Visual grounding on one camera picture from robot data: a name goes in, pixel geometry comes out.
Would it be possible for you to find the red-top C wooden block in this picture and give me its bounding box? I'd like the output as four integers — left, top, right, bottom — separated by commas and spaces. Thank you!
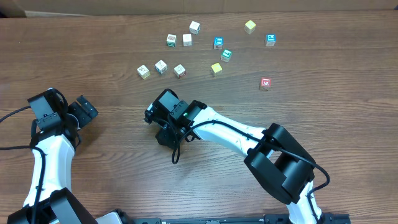
259, 77, 272, 91

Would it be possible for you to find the green-top L wooden block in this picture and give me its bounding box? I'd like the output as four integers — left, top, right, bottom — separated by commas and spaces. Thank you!
220, 49, 233, 62

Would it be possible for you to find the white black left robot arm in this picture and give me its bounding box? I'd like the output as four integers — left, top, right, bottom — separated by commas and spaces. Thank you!
7, 88, 98, 223

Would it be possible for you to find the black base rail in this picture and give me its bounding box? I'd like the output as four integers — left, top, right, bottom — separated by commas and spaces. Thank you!
118, 213, 352, 224

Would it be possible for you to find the green B wooden block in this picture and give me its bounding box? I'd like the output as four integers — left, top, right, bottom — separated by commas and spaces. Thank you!
166, 34, 177, 47

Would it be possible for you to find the yellow-top face wooden block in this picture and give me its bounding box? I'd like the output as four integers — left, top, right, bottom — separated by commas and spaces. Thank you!
211, 63, 223, 77

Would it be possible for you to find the yellow S wooden block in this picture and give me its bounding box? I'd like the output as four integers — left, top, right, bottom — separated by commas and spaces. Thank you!
137, 65, 150, 80

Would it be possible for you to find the blue-sided white wooden block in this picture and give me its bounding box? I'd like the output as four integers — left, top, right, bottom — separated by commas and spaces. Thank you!
154, 60, 168, 74

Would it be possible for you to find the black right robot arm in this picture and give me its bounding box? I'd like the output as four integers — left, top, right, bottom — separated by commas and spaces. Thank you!
144, 89, 323, 223

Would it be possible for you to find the red-sided white wooden block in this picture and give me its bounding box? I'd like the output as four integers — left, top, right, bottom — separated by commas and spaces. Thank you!
182, 34, 192, 47

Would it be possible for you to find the plain yellow-top wooden block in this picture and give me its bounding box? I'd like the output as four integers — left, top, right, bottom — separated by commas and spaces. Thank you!
244, 20, 256, 34

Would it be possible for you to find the teal J wooden block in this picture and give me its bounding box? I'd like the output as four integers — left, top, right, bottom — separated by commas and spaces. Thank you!
189, 21, 200, 35

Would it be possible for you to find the red P wooden block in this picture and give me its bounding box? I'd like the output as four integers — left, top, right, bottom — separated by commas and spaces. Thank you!
174, 64, 187, 78

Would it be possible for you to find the blue-top P wooden block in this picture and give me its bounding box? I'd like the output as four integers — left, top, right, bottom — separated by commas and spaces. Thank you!
265, 34, 276, 47

